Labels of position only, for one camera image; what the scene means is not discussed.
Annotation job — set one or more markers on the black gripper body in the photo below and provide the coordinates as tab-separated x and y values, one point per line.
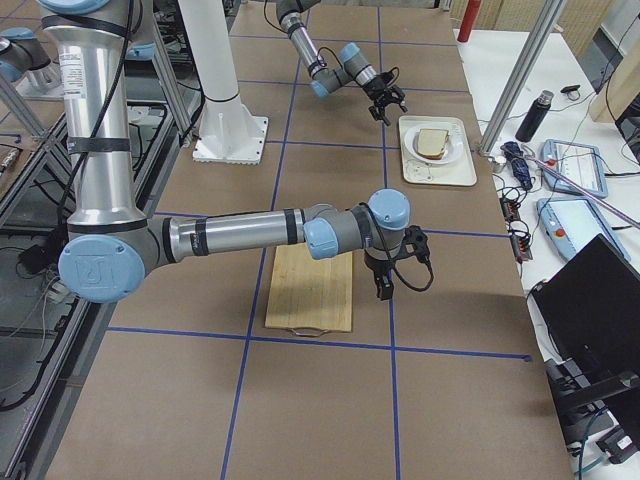
378	267
379	92

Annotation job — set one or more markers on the white bread slice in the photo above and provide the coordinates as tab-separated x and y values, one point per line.
431	143

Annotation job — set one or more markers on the white round plate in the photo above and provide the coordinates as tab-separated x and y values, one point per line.
454	148

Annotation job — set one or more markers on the bamboo cutting board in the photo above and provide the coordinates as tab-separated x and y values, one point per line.
310	297

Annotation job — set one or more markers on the cream bear serving tray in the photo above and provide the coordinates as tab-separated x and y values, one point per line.
459	173

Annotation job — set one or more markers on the folded navy umbrella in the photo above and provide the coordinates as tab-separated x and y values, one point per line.
519	168

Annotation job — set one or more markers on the red bottle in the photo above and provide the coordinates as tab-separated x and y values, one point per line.
468	20

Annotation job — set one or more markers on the black water bottle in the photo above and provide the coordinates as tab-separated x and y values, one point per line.
534	116

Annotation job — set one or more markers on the far blue teach pendant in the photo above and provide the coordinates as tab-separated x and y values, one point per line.
580	163

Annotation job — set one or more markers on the blue teach pendant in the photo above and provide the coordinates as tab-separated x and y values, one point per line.
571	223
580	163

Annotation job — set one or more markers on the near blue teach pendant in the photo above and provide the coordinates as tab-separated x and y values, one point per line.
571	223

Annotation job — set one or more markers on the black monitor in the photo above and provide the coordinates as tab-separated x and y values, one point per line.
591	309

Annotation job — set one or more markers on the aluminium frame post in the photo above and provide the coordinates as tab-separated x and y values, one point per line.
533	46

